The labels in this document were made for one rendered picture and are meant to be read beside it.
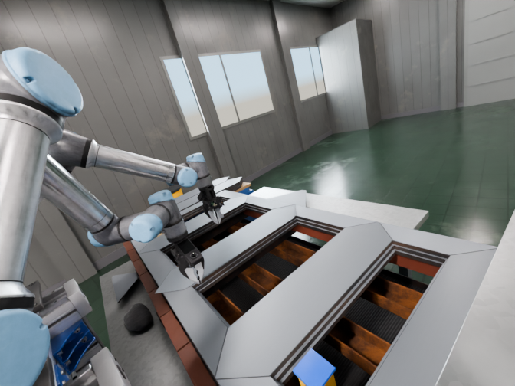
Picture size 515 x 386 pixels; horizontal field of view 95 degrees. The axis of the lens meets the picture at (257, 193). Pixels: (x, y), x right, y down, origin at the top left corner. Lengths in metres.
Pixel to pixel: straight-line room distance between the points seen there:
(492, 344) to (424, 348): 0.24
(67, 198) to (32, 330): 0.36
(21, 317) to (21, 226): 0.12
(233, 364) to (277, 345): 0.11
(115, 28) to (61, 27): 0.60
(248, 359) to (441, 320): 0.43
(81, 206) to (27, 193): 0.27
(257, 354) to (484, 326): 0.44
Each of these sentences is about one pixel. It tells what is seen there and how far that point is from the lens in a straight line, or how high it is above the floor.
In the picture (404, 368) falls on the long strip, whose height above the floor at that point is 0.86.
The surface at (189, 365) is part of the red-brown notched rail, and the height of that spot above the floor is 0.83.
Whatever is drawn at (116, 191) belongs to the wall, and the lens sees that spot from 3.78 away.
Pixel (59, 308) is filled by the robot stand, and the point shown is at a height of 0.98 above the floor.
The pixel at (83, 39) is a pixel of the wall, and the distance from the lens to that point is 4.08.
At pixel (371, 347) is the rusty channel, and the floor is 0.68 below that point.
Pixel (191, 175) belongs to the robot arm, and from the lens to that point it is 0.93.
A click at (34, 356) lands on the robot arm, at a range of 0.44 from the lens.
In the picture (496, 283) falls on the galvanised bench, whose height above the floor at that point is 1.05.
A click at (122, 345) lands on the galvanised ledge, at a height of 0.68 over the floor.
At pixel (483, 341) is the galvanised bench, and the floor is 1.05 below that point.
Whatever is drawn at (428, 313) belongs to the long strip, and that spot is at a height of 0.86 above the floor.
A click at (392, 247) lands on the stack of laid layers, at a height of 0.84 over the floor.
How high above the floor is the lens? 1.38
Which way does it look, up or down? 19 degrees down
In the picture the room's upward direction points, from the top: 17 degrees counter-clockwise
